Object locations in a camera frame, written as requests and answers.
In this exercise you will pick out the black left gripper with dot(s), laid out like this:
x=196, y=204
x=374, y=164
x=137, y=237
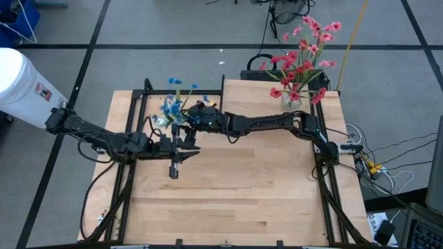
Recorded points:
x=161, y=148

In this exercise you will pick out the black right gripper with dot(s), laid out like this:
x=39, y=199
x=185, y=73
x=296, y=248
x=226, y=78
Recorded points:
x=211, y=119

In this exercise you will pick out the blue artificial flower bunch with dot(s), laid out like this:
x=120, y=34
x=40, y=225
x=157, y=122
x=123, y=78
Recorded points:
x=174, y=109

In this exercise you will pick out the artificial tulip stem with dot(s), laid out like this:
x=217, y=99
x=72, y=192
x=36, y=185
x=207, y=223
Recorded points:
x=161, y=120

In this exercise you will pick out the cut glass round vase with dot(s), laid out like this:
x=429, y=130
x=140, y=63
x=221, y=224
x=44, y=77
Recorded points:
x=289, y=103

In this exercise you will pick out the red artificial flower bunch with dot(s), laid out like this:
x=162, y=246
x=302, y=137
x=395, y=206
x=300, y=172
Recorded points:
x=294, y=96
x=313, y=49

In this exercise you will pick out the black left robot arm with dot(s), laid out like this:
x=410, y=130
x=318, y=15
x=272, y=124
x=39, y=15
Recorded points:
x=104, y=141

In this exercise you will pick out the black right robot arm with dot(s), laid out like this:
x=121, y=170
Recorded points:
x=263, y=122

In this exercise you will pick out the wooden shelf with black posts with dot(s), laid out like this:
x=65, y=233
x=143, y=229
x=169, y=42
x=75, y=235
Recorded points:
x=249, y=97

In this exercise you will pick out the black computer case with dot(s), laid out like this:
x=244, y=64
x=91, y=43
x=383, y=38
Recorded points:
x=249, y=74

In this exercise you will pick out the black table edge clamp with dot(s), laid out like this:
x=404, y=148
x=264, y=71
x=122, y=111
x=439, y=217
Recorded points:
x=179, y=243
x=280, y=243

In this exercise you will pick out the black floor fan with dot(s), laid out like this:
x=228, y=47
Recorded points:
x=289, y=12

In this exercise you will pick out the white trash bin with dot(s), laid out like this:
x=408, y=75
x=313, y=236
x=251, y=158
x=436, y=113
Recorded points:
x=24, y=86

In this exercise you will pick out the blue storage bin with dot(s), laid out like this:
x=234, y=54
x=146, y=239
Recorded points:
x=24, y=20

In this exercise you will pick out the white printed paper sheet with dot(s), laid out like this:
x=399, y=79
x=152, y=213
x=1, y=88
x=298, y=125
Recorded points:
x=373, y=221

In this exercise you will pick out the small black box device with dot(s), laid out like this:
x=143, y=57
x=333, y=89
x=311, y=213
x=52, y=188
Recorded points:
x=384, y=232

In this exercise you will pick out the grey monitor back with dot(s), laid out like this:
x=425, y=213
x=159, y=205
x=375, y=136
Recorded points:
x=436, y=166

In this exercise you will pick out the dark laptop keyboard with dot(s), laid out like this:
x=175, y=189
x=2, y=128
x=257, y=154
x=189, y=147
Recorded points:
x=425, y=235

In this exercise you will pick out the black metal table frame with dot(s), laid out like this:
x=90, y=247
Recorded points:
x=214, y=92

